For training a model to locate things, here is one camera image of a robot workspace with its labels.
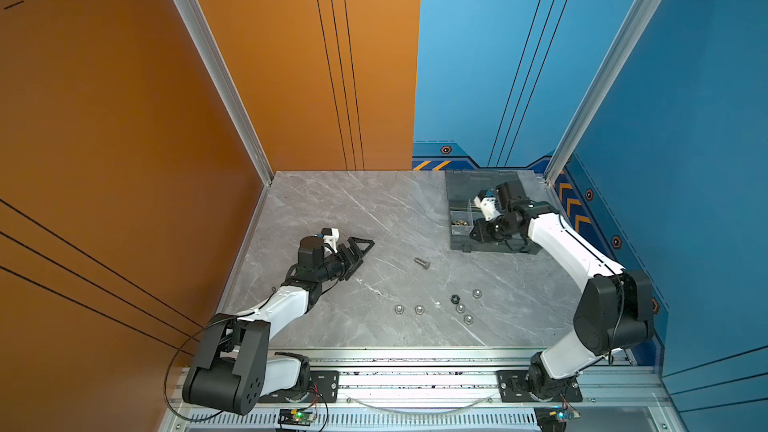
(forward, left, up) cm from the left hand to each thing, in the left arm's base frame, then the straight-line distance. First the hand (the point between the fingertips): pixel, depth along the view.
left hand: (370, 249), depth 85 cm
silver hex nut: (-13, -14, -11) cm, 22 cm away
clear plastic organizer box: (+38, -34, -14) cm, 53 cm away
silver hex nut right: (-8, -32, -12) cm, 35 cm away
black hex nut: (-10, -25, -12) cm, 29 cm away
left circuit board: (-38, +16, -14) cm, 43 cm away
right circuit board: (-38, -45, -13) cm, 61 cm away
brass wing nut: (+18, -31, -10) cm, 37 cm away
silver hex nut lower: (-12, -26, -11) cm, 31 cm away
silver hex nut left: (-13, -9, -11) cm, 19 cm away
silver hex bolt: (+1, -17, -11) cm, 21 cm away
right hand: (+5, -30, 0) cm, 30 cm away
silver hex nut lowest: (-15, -28, -13) cm, 35 cm away
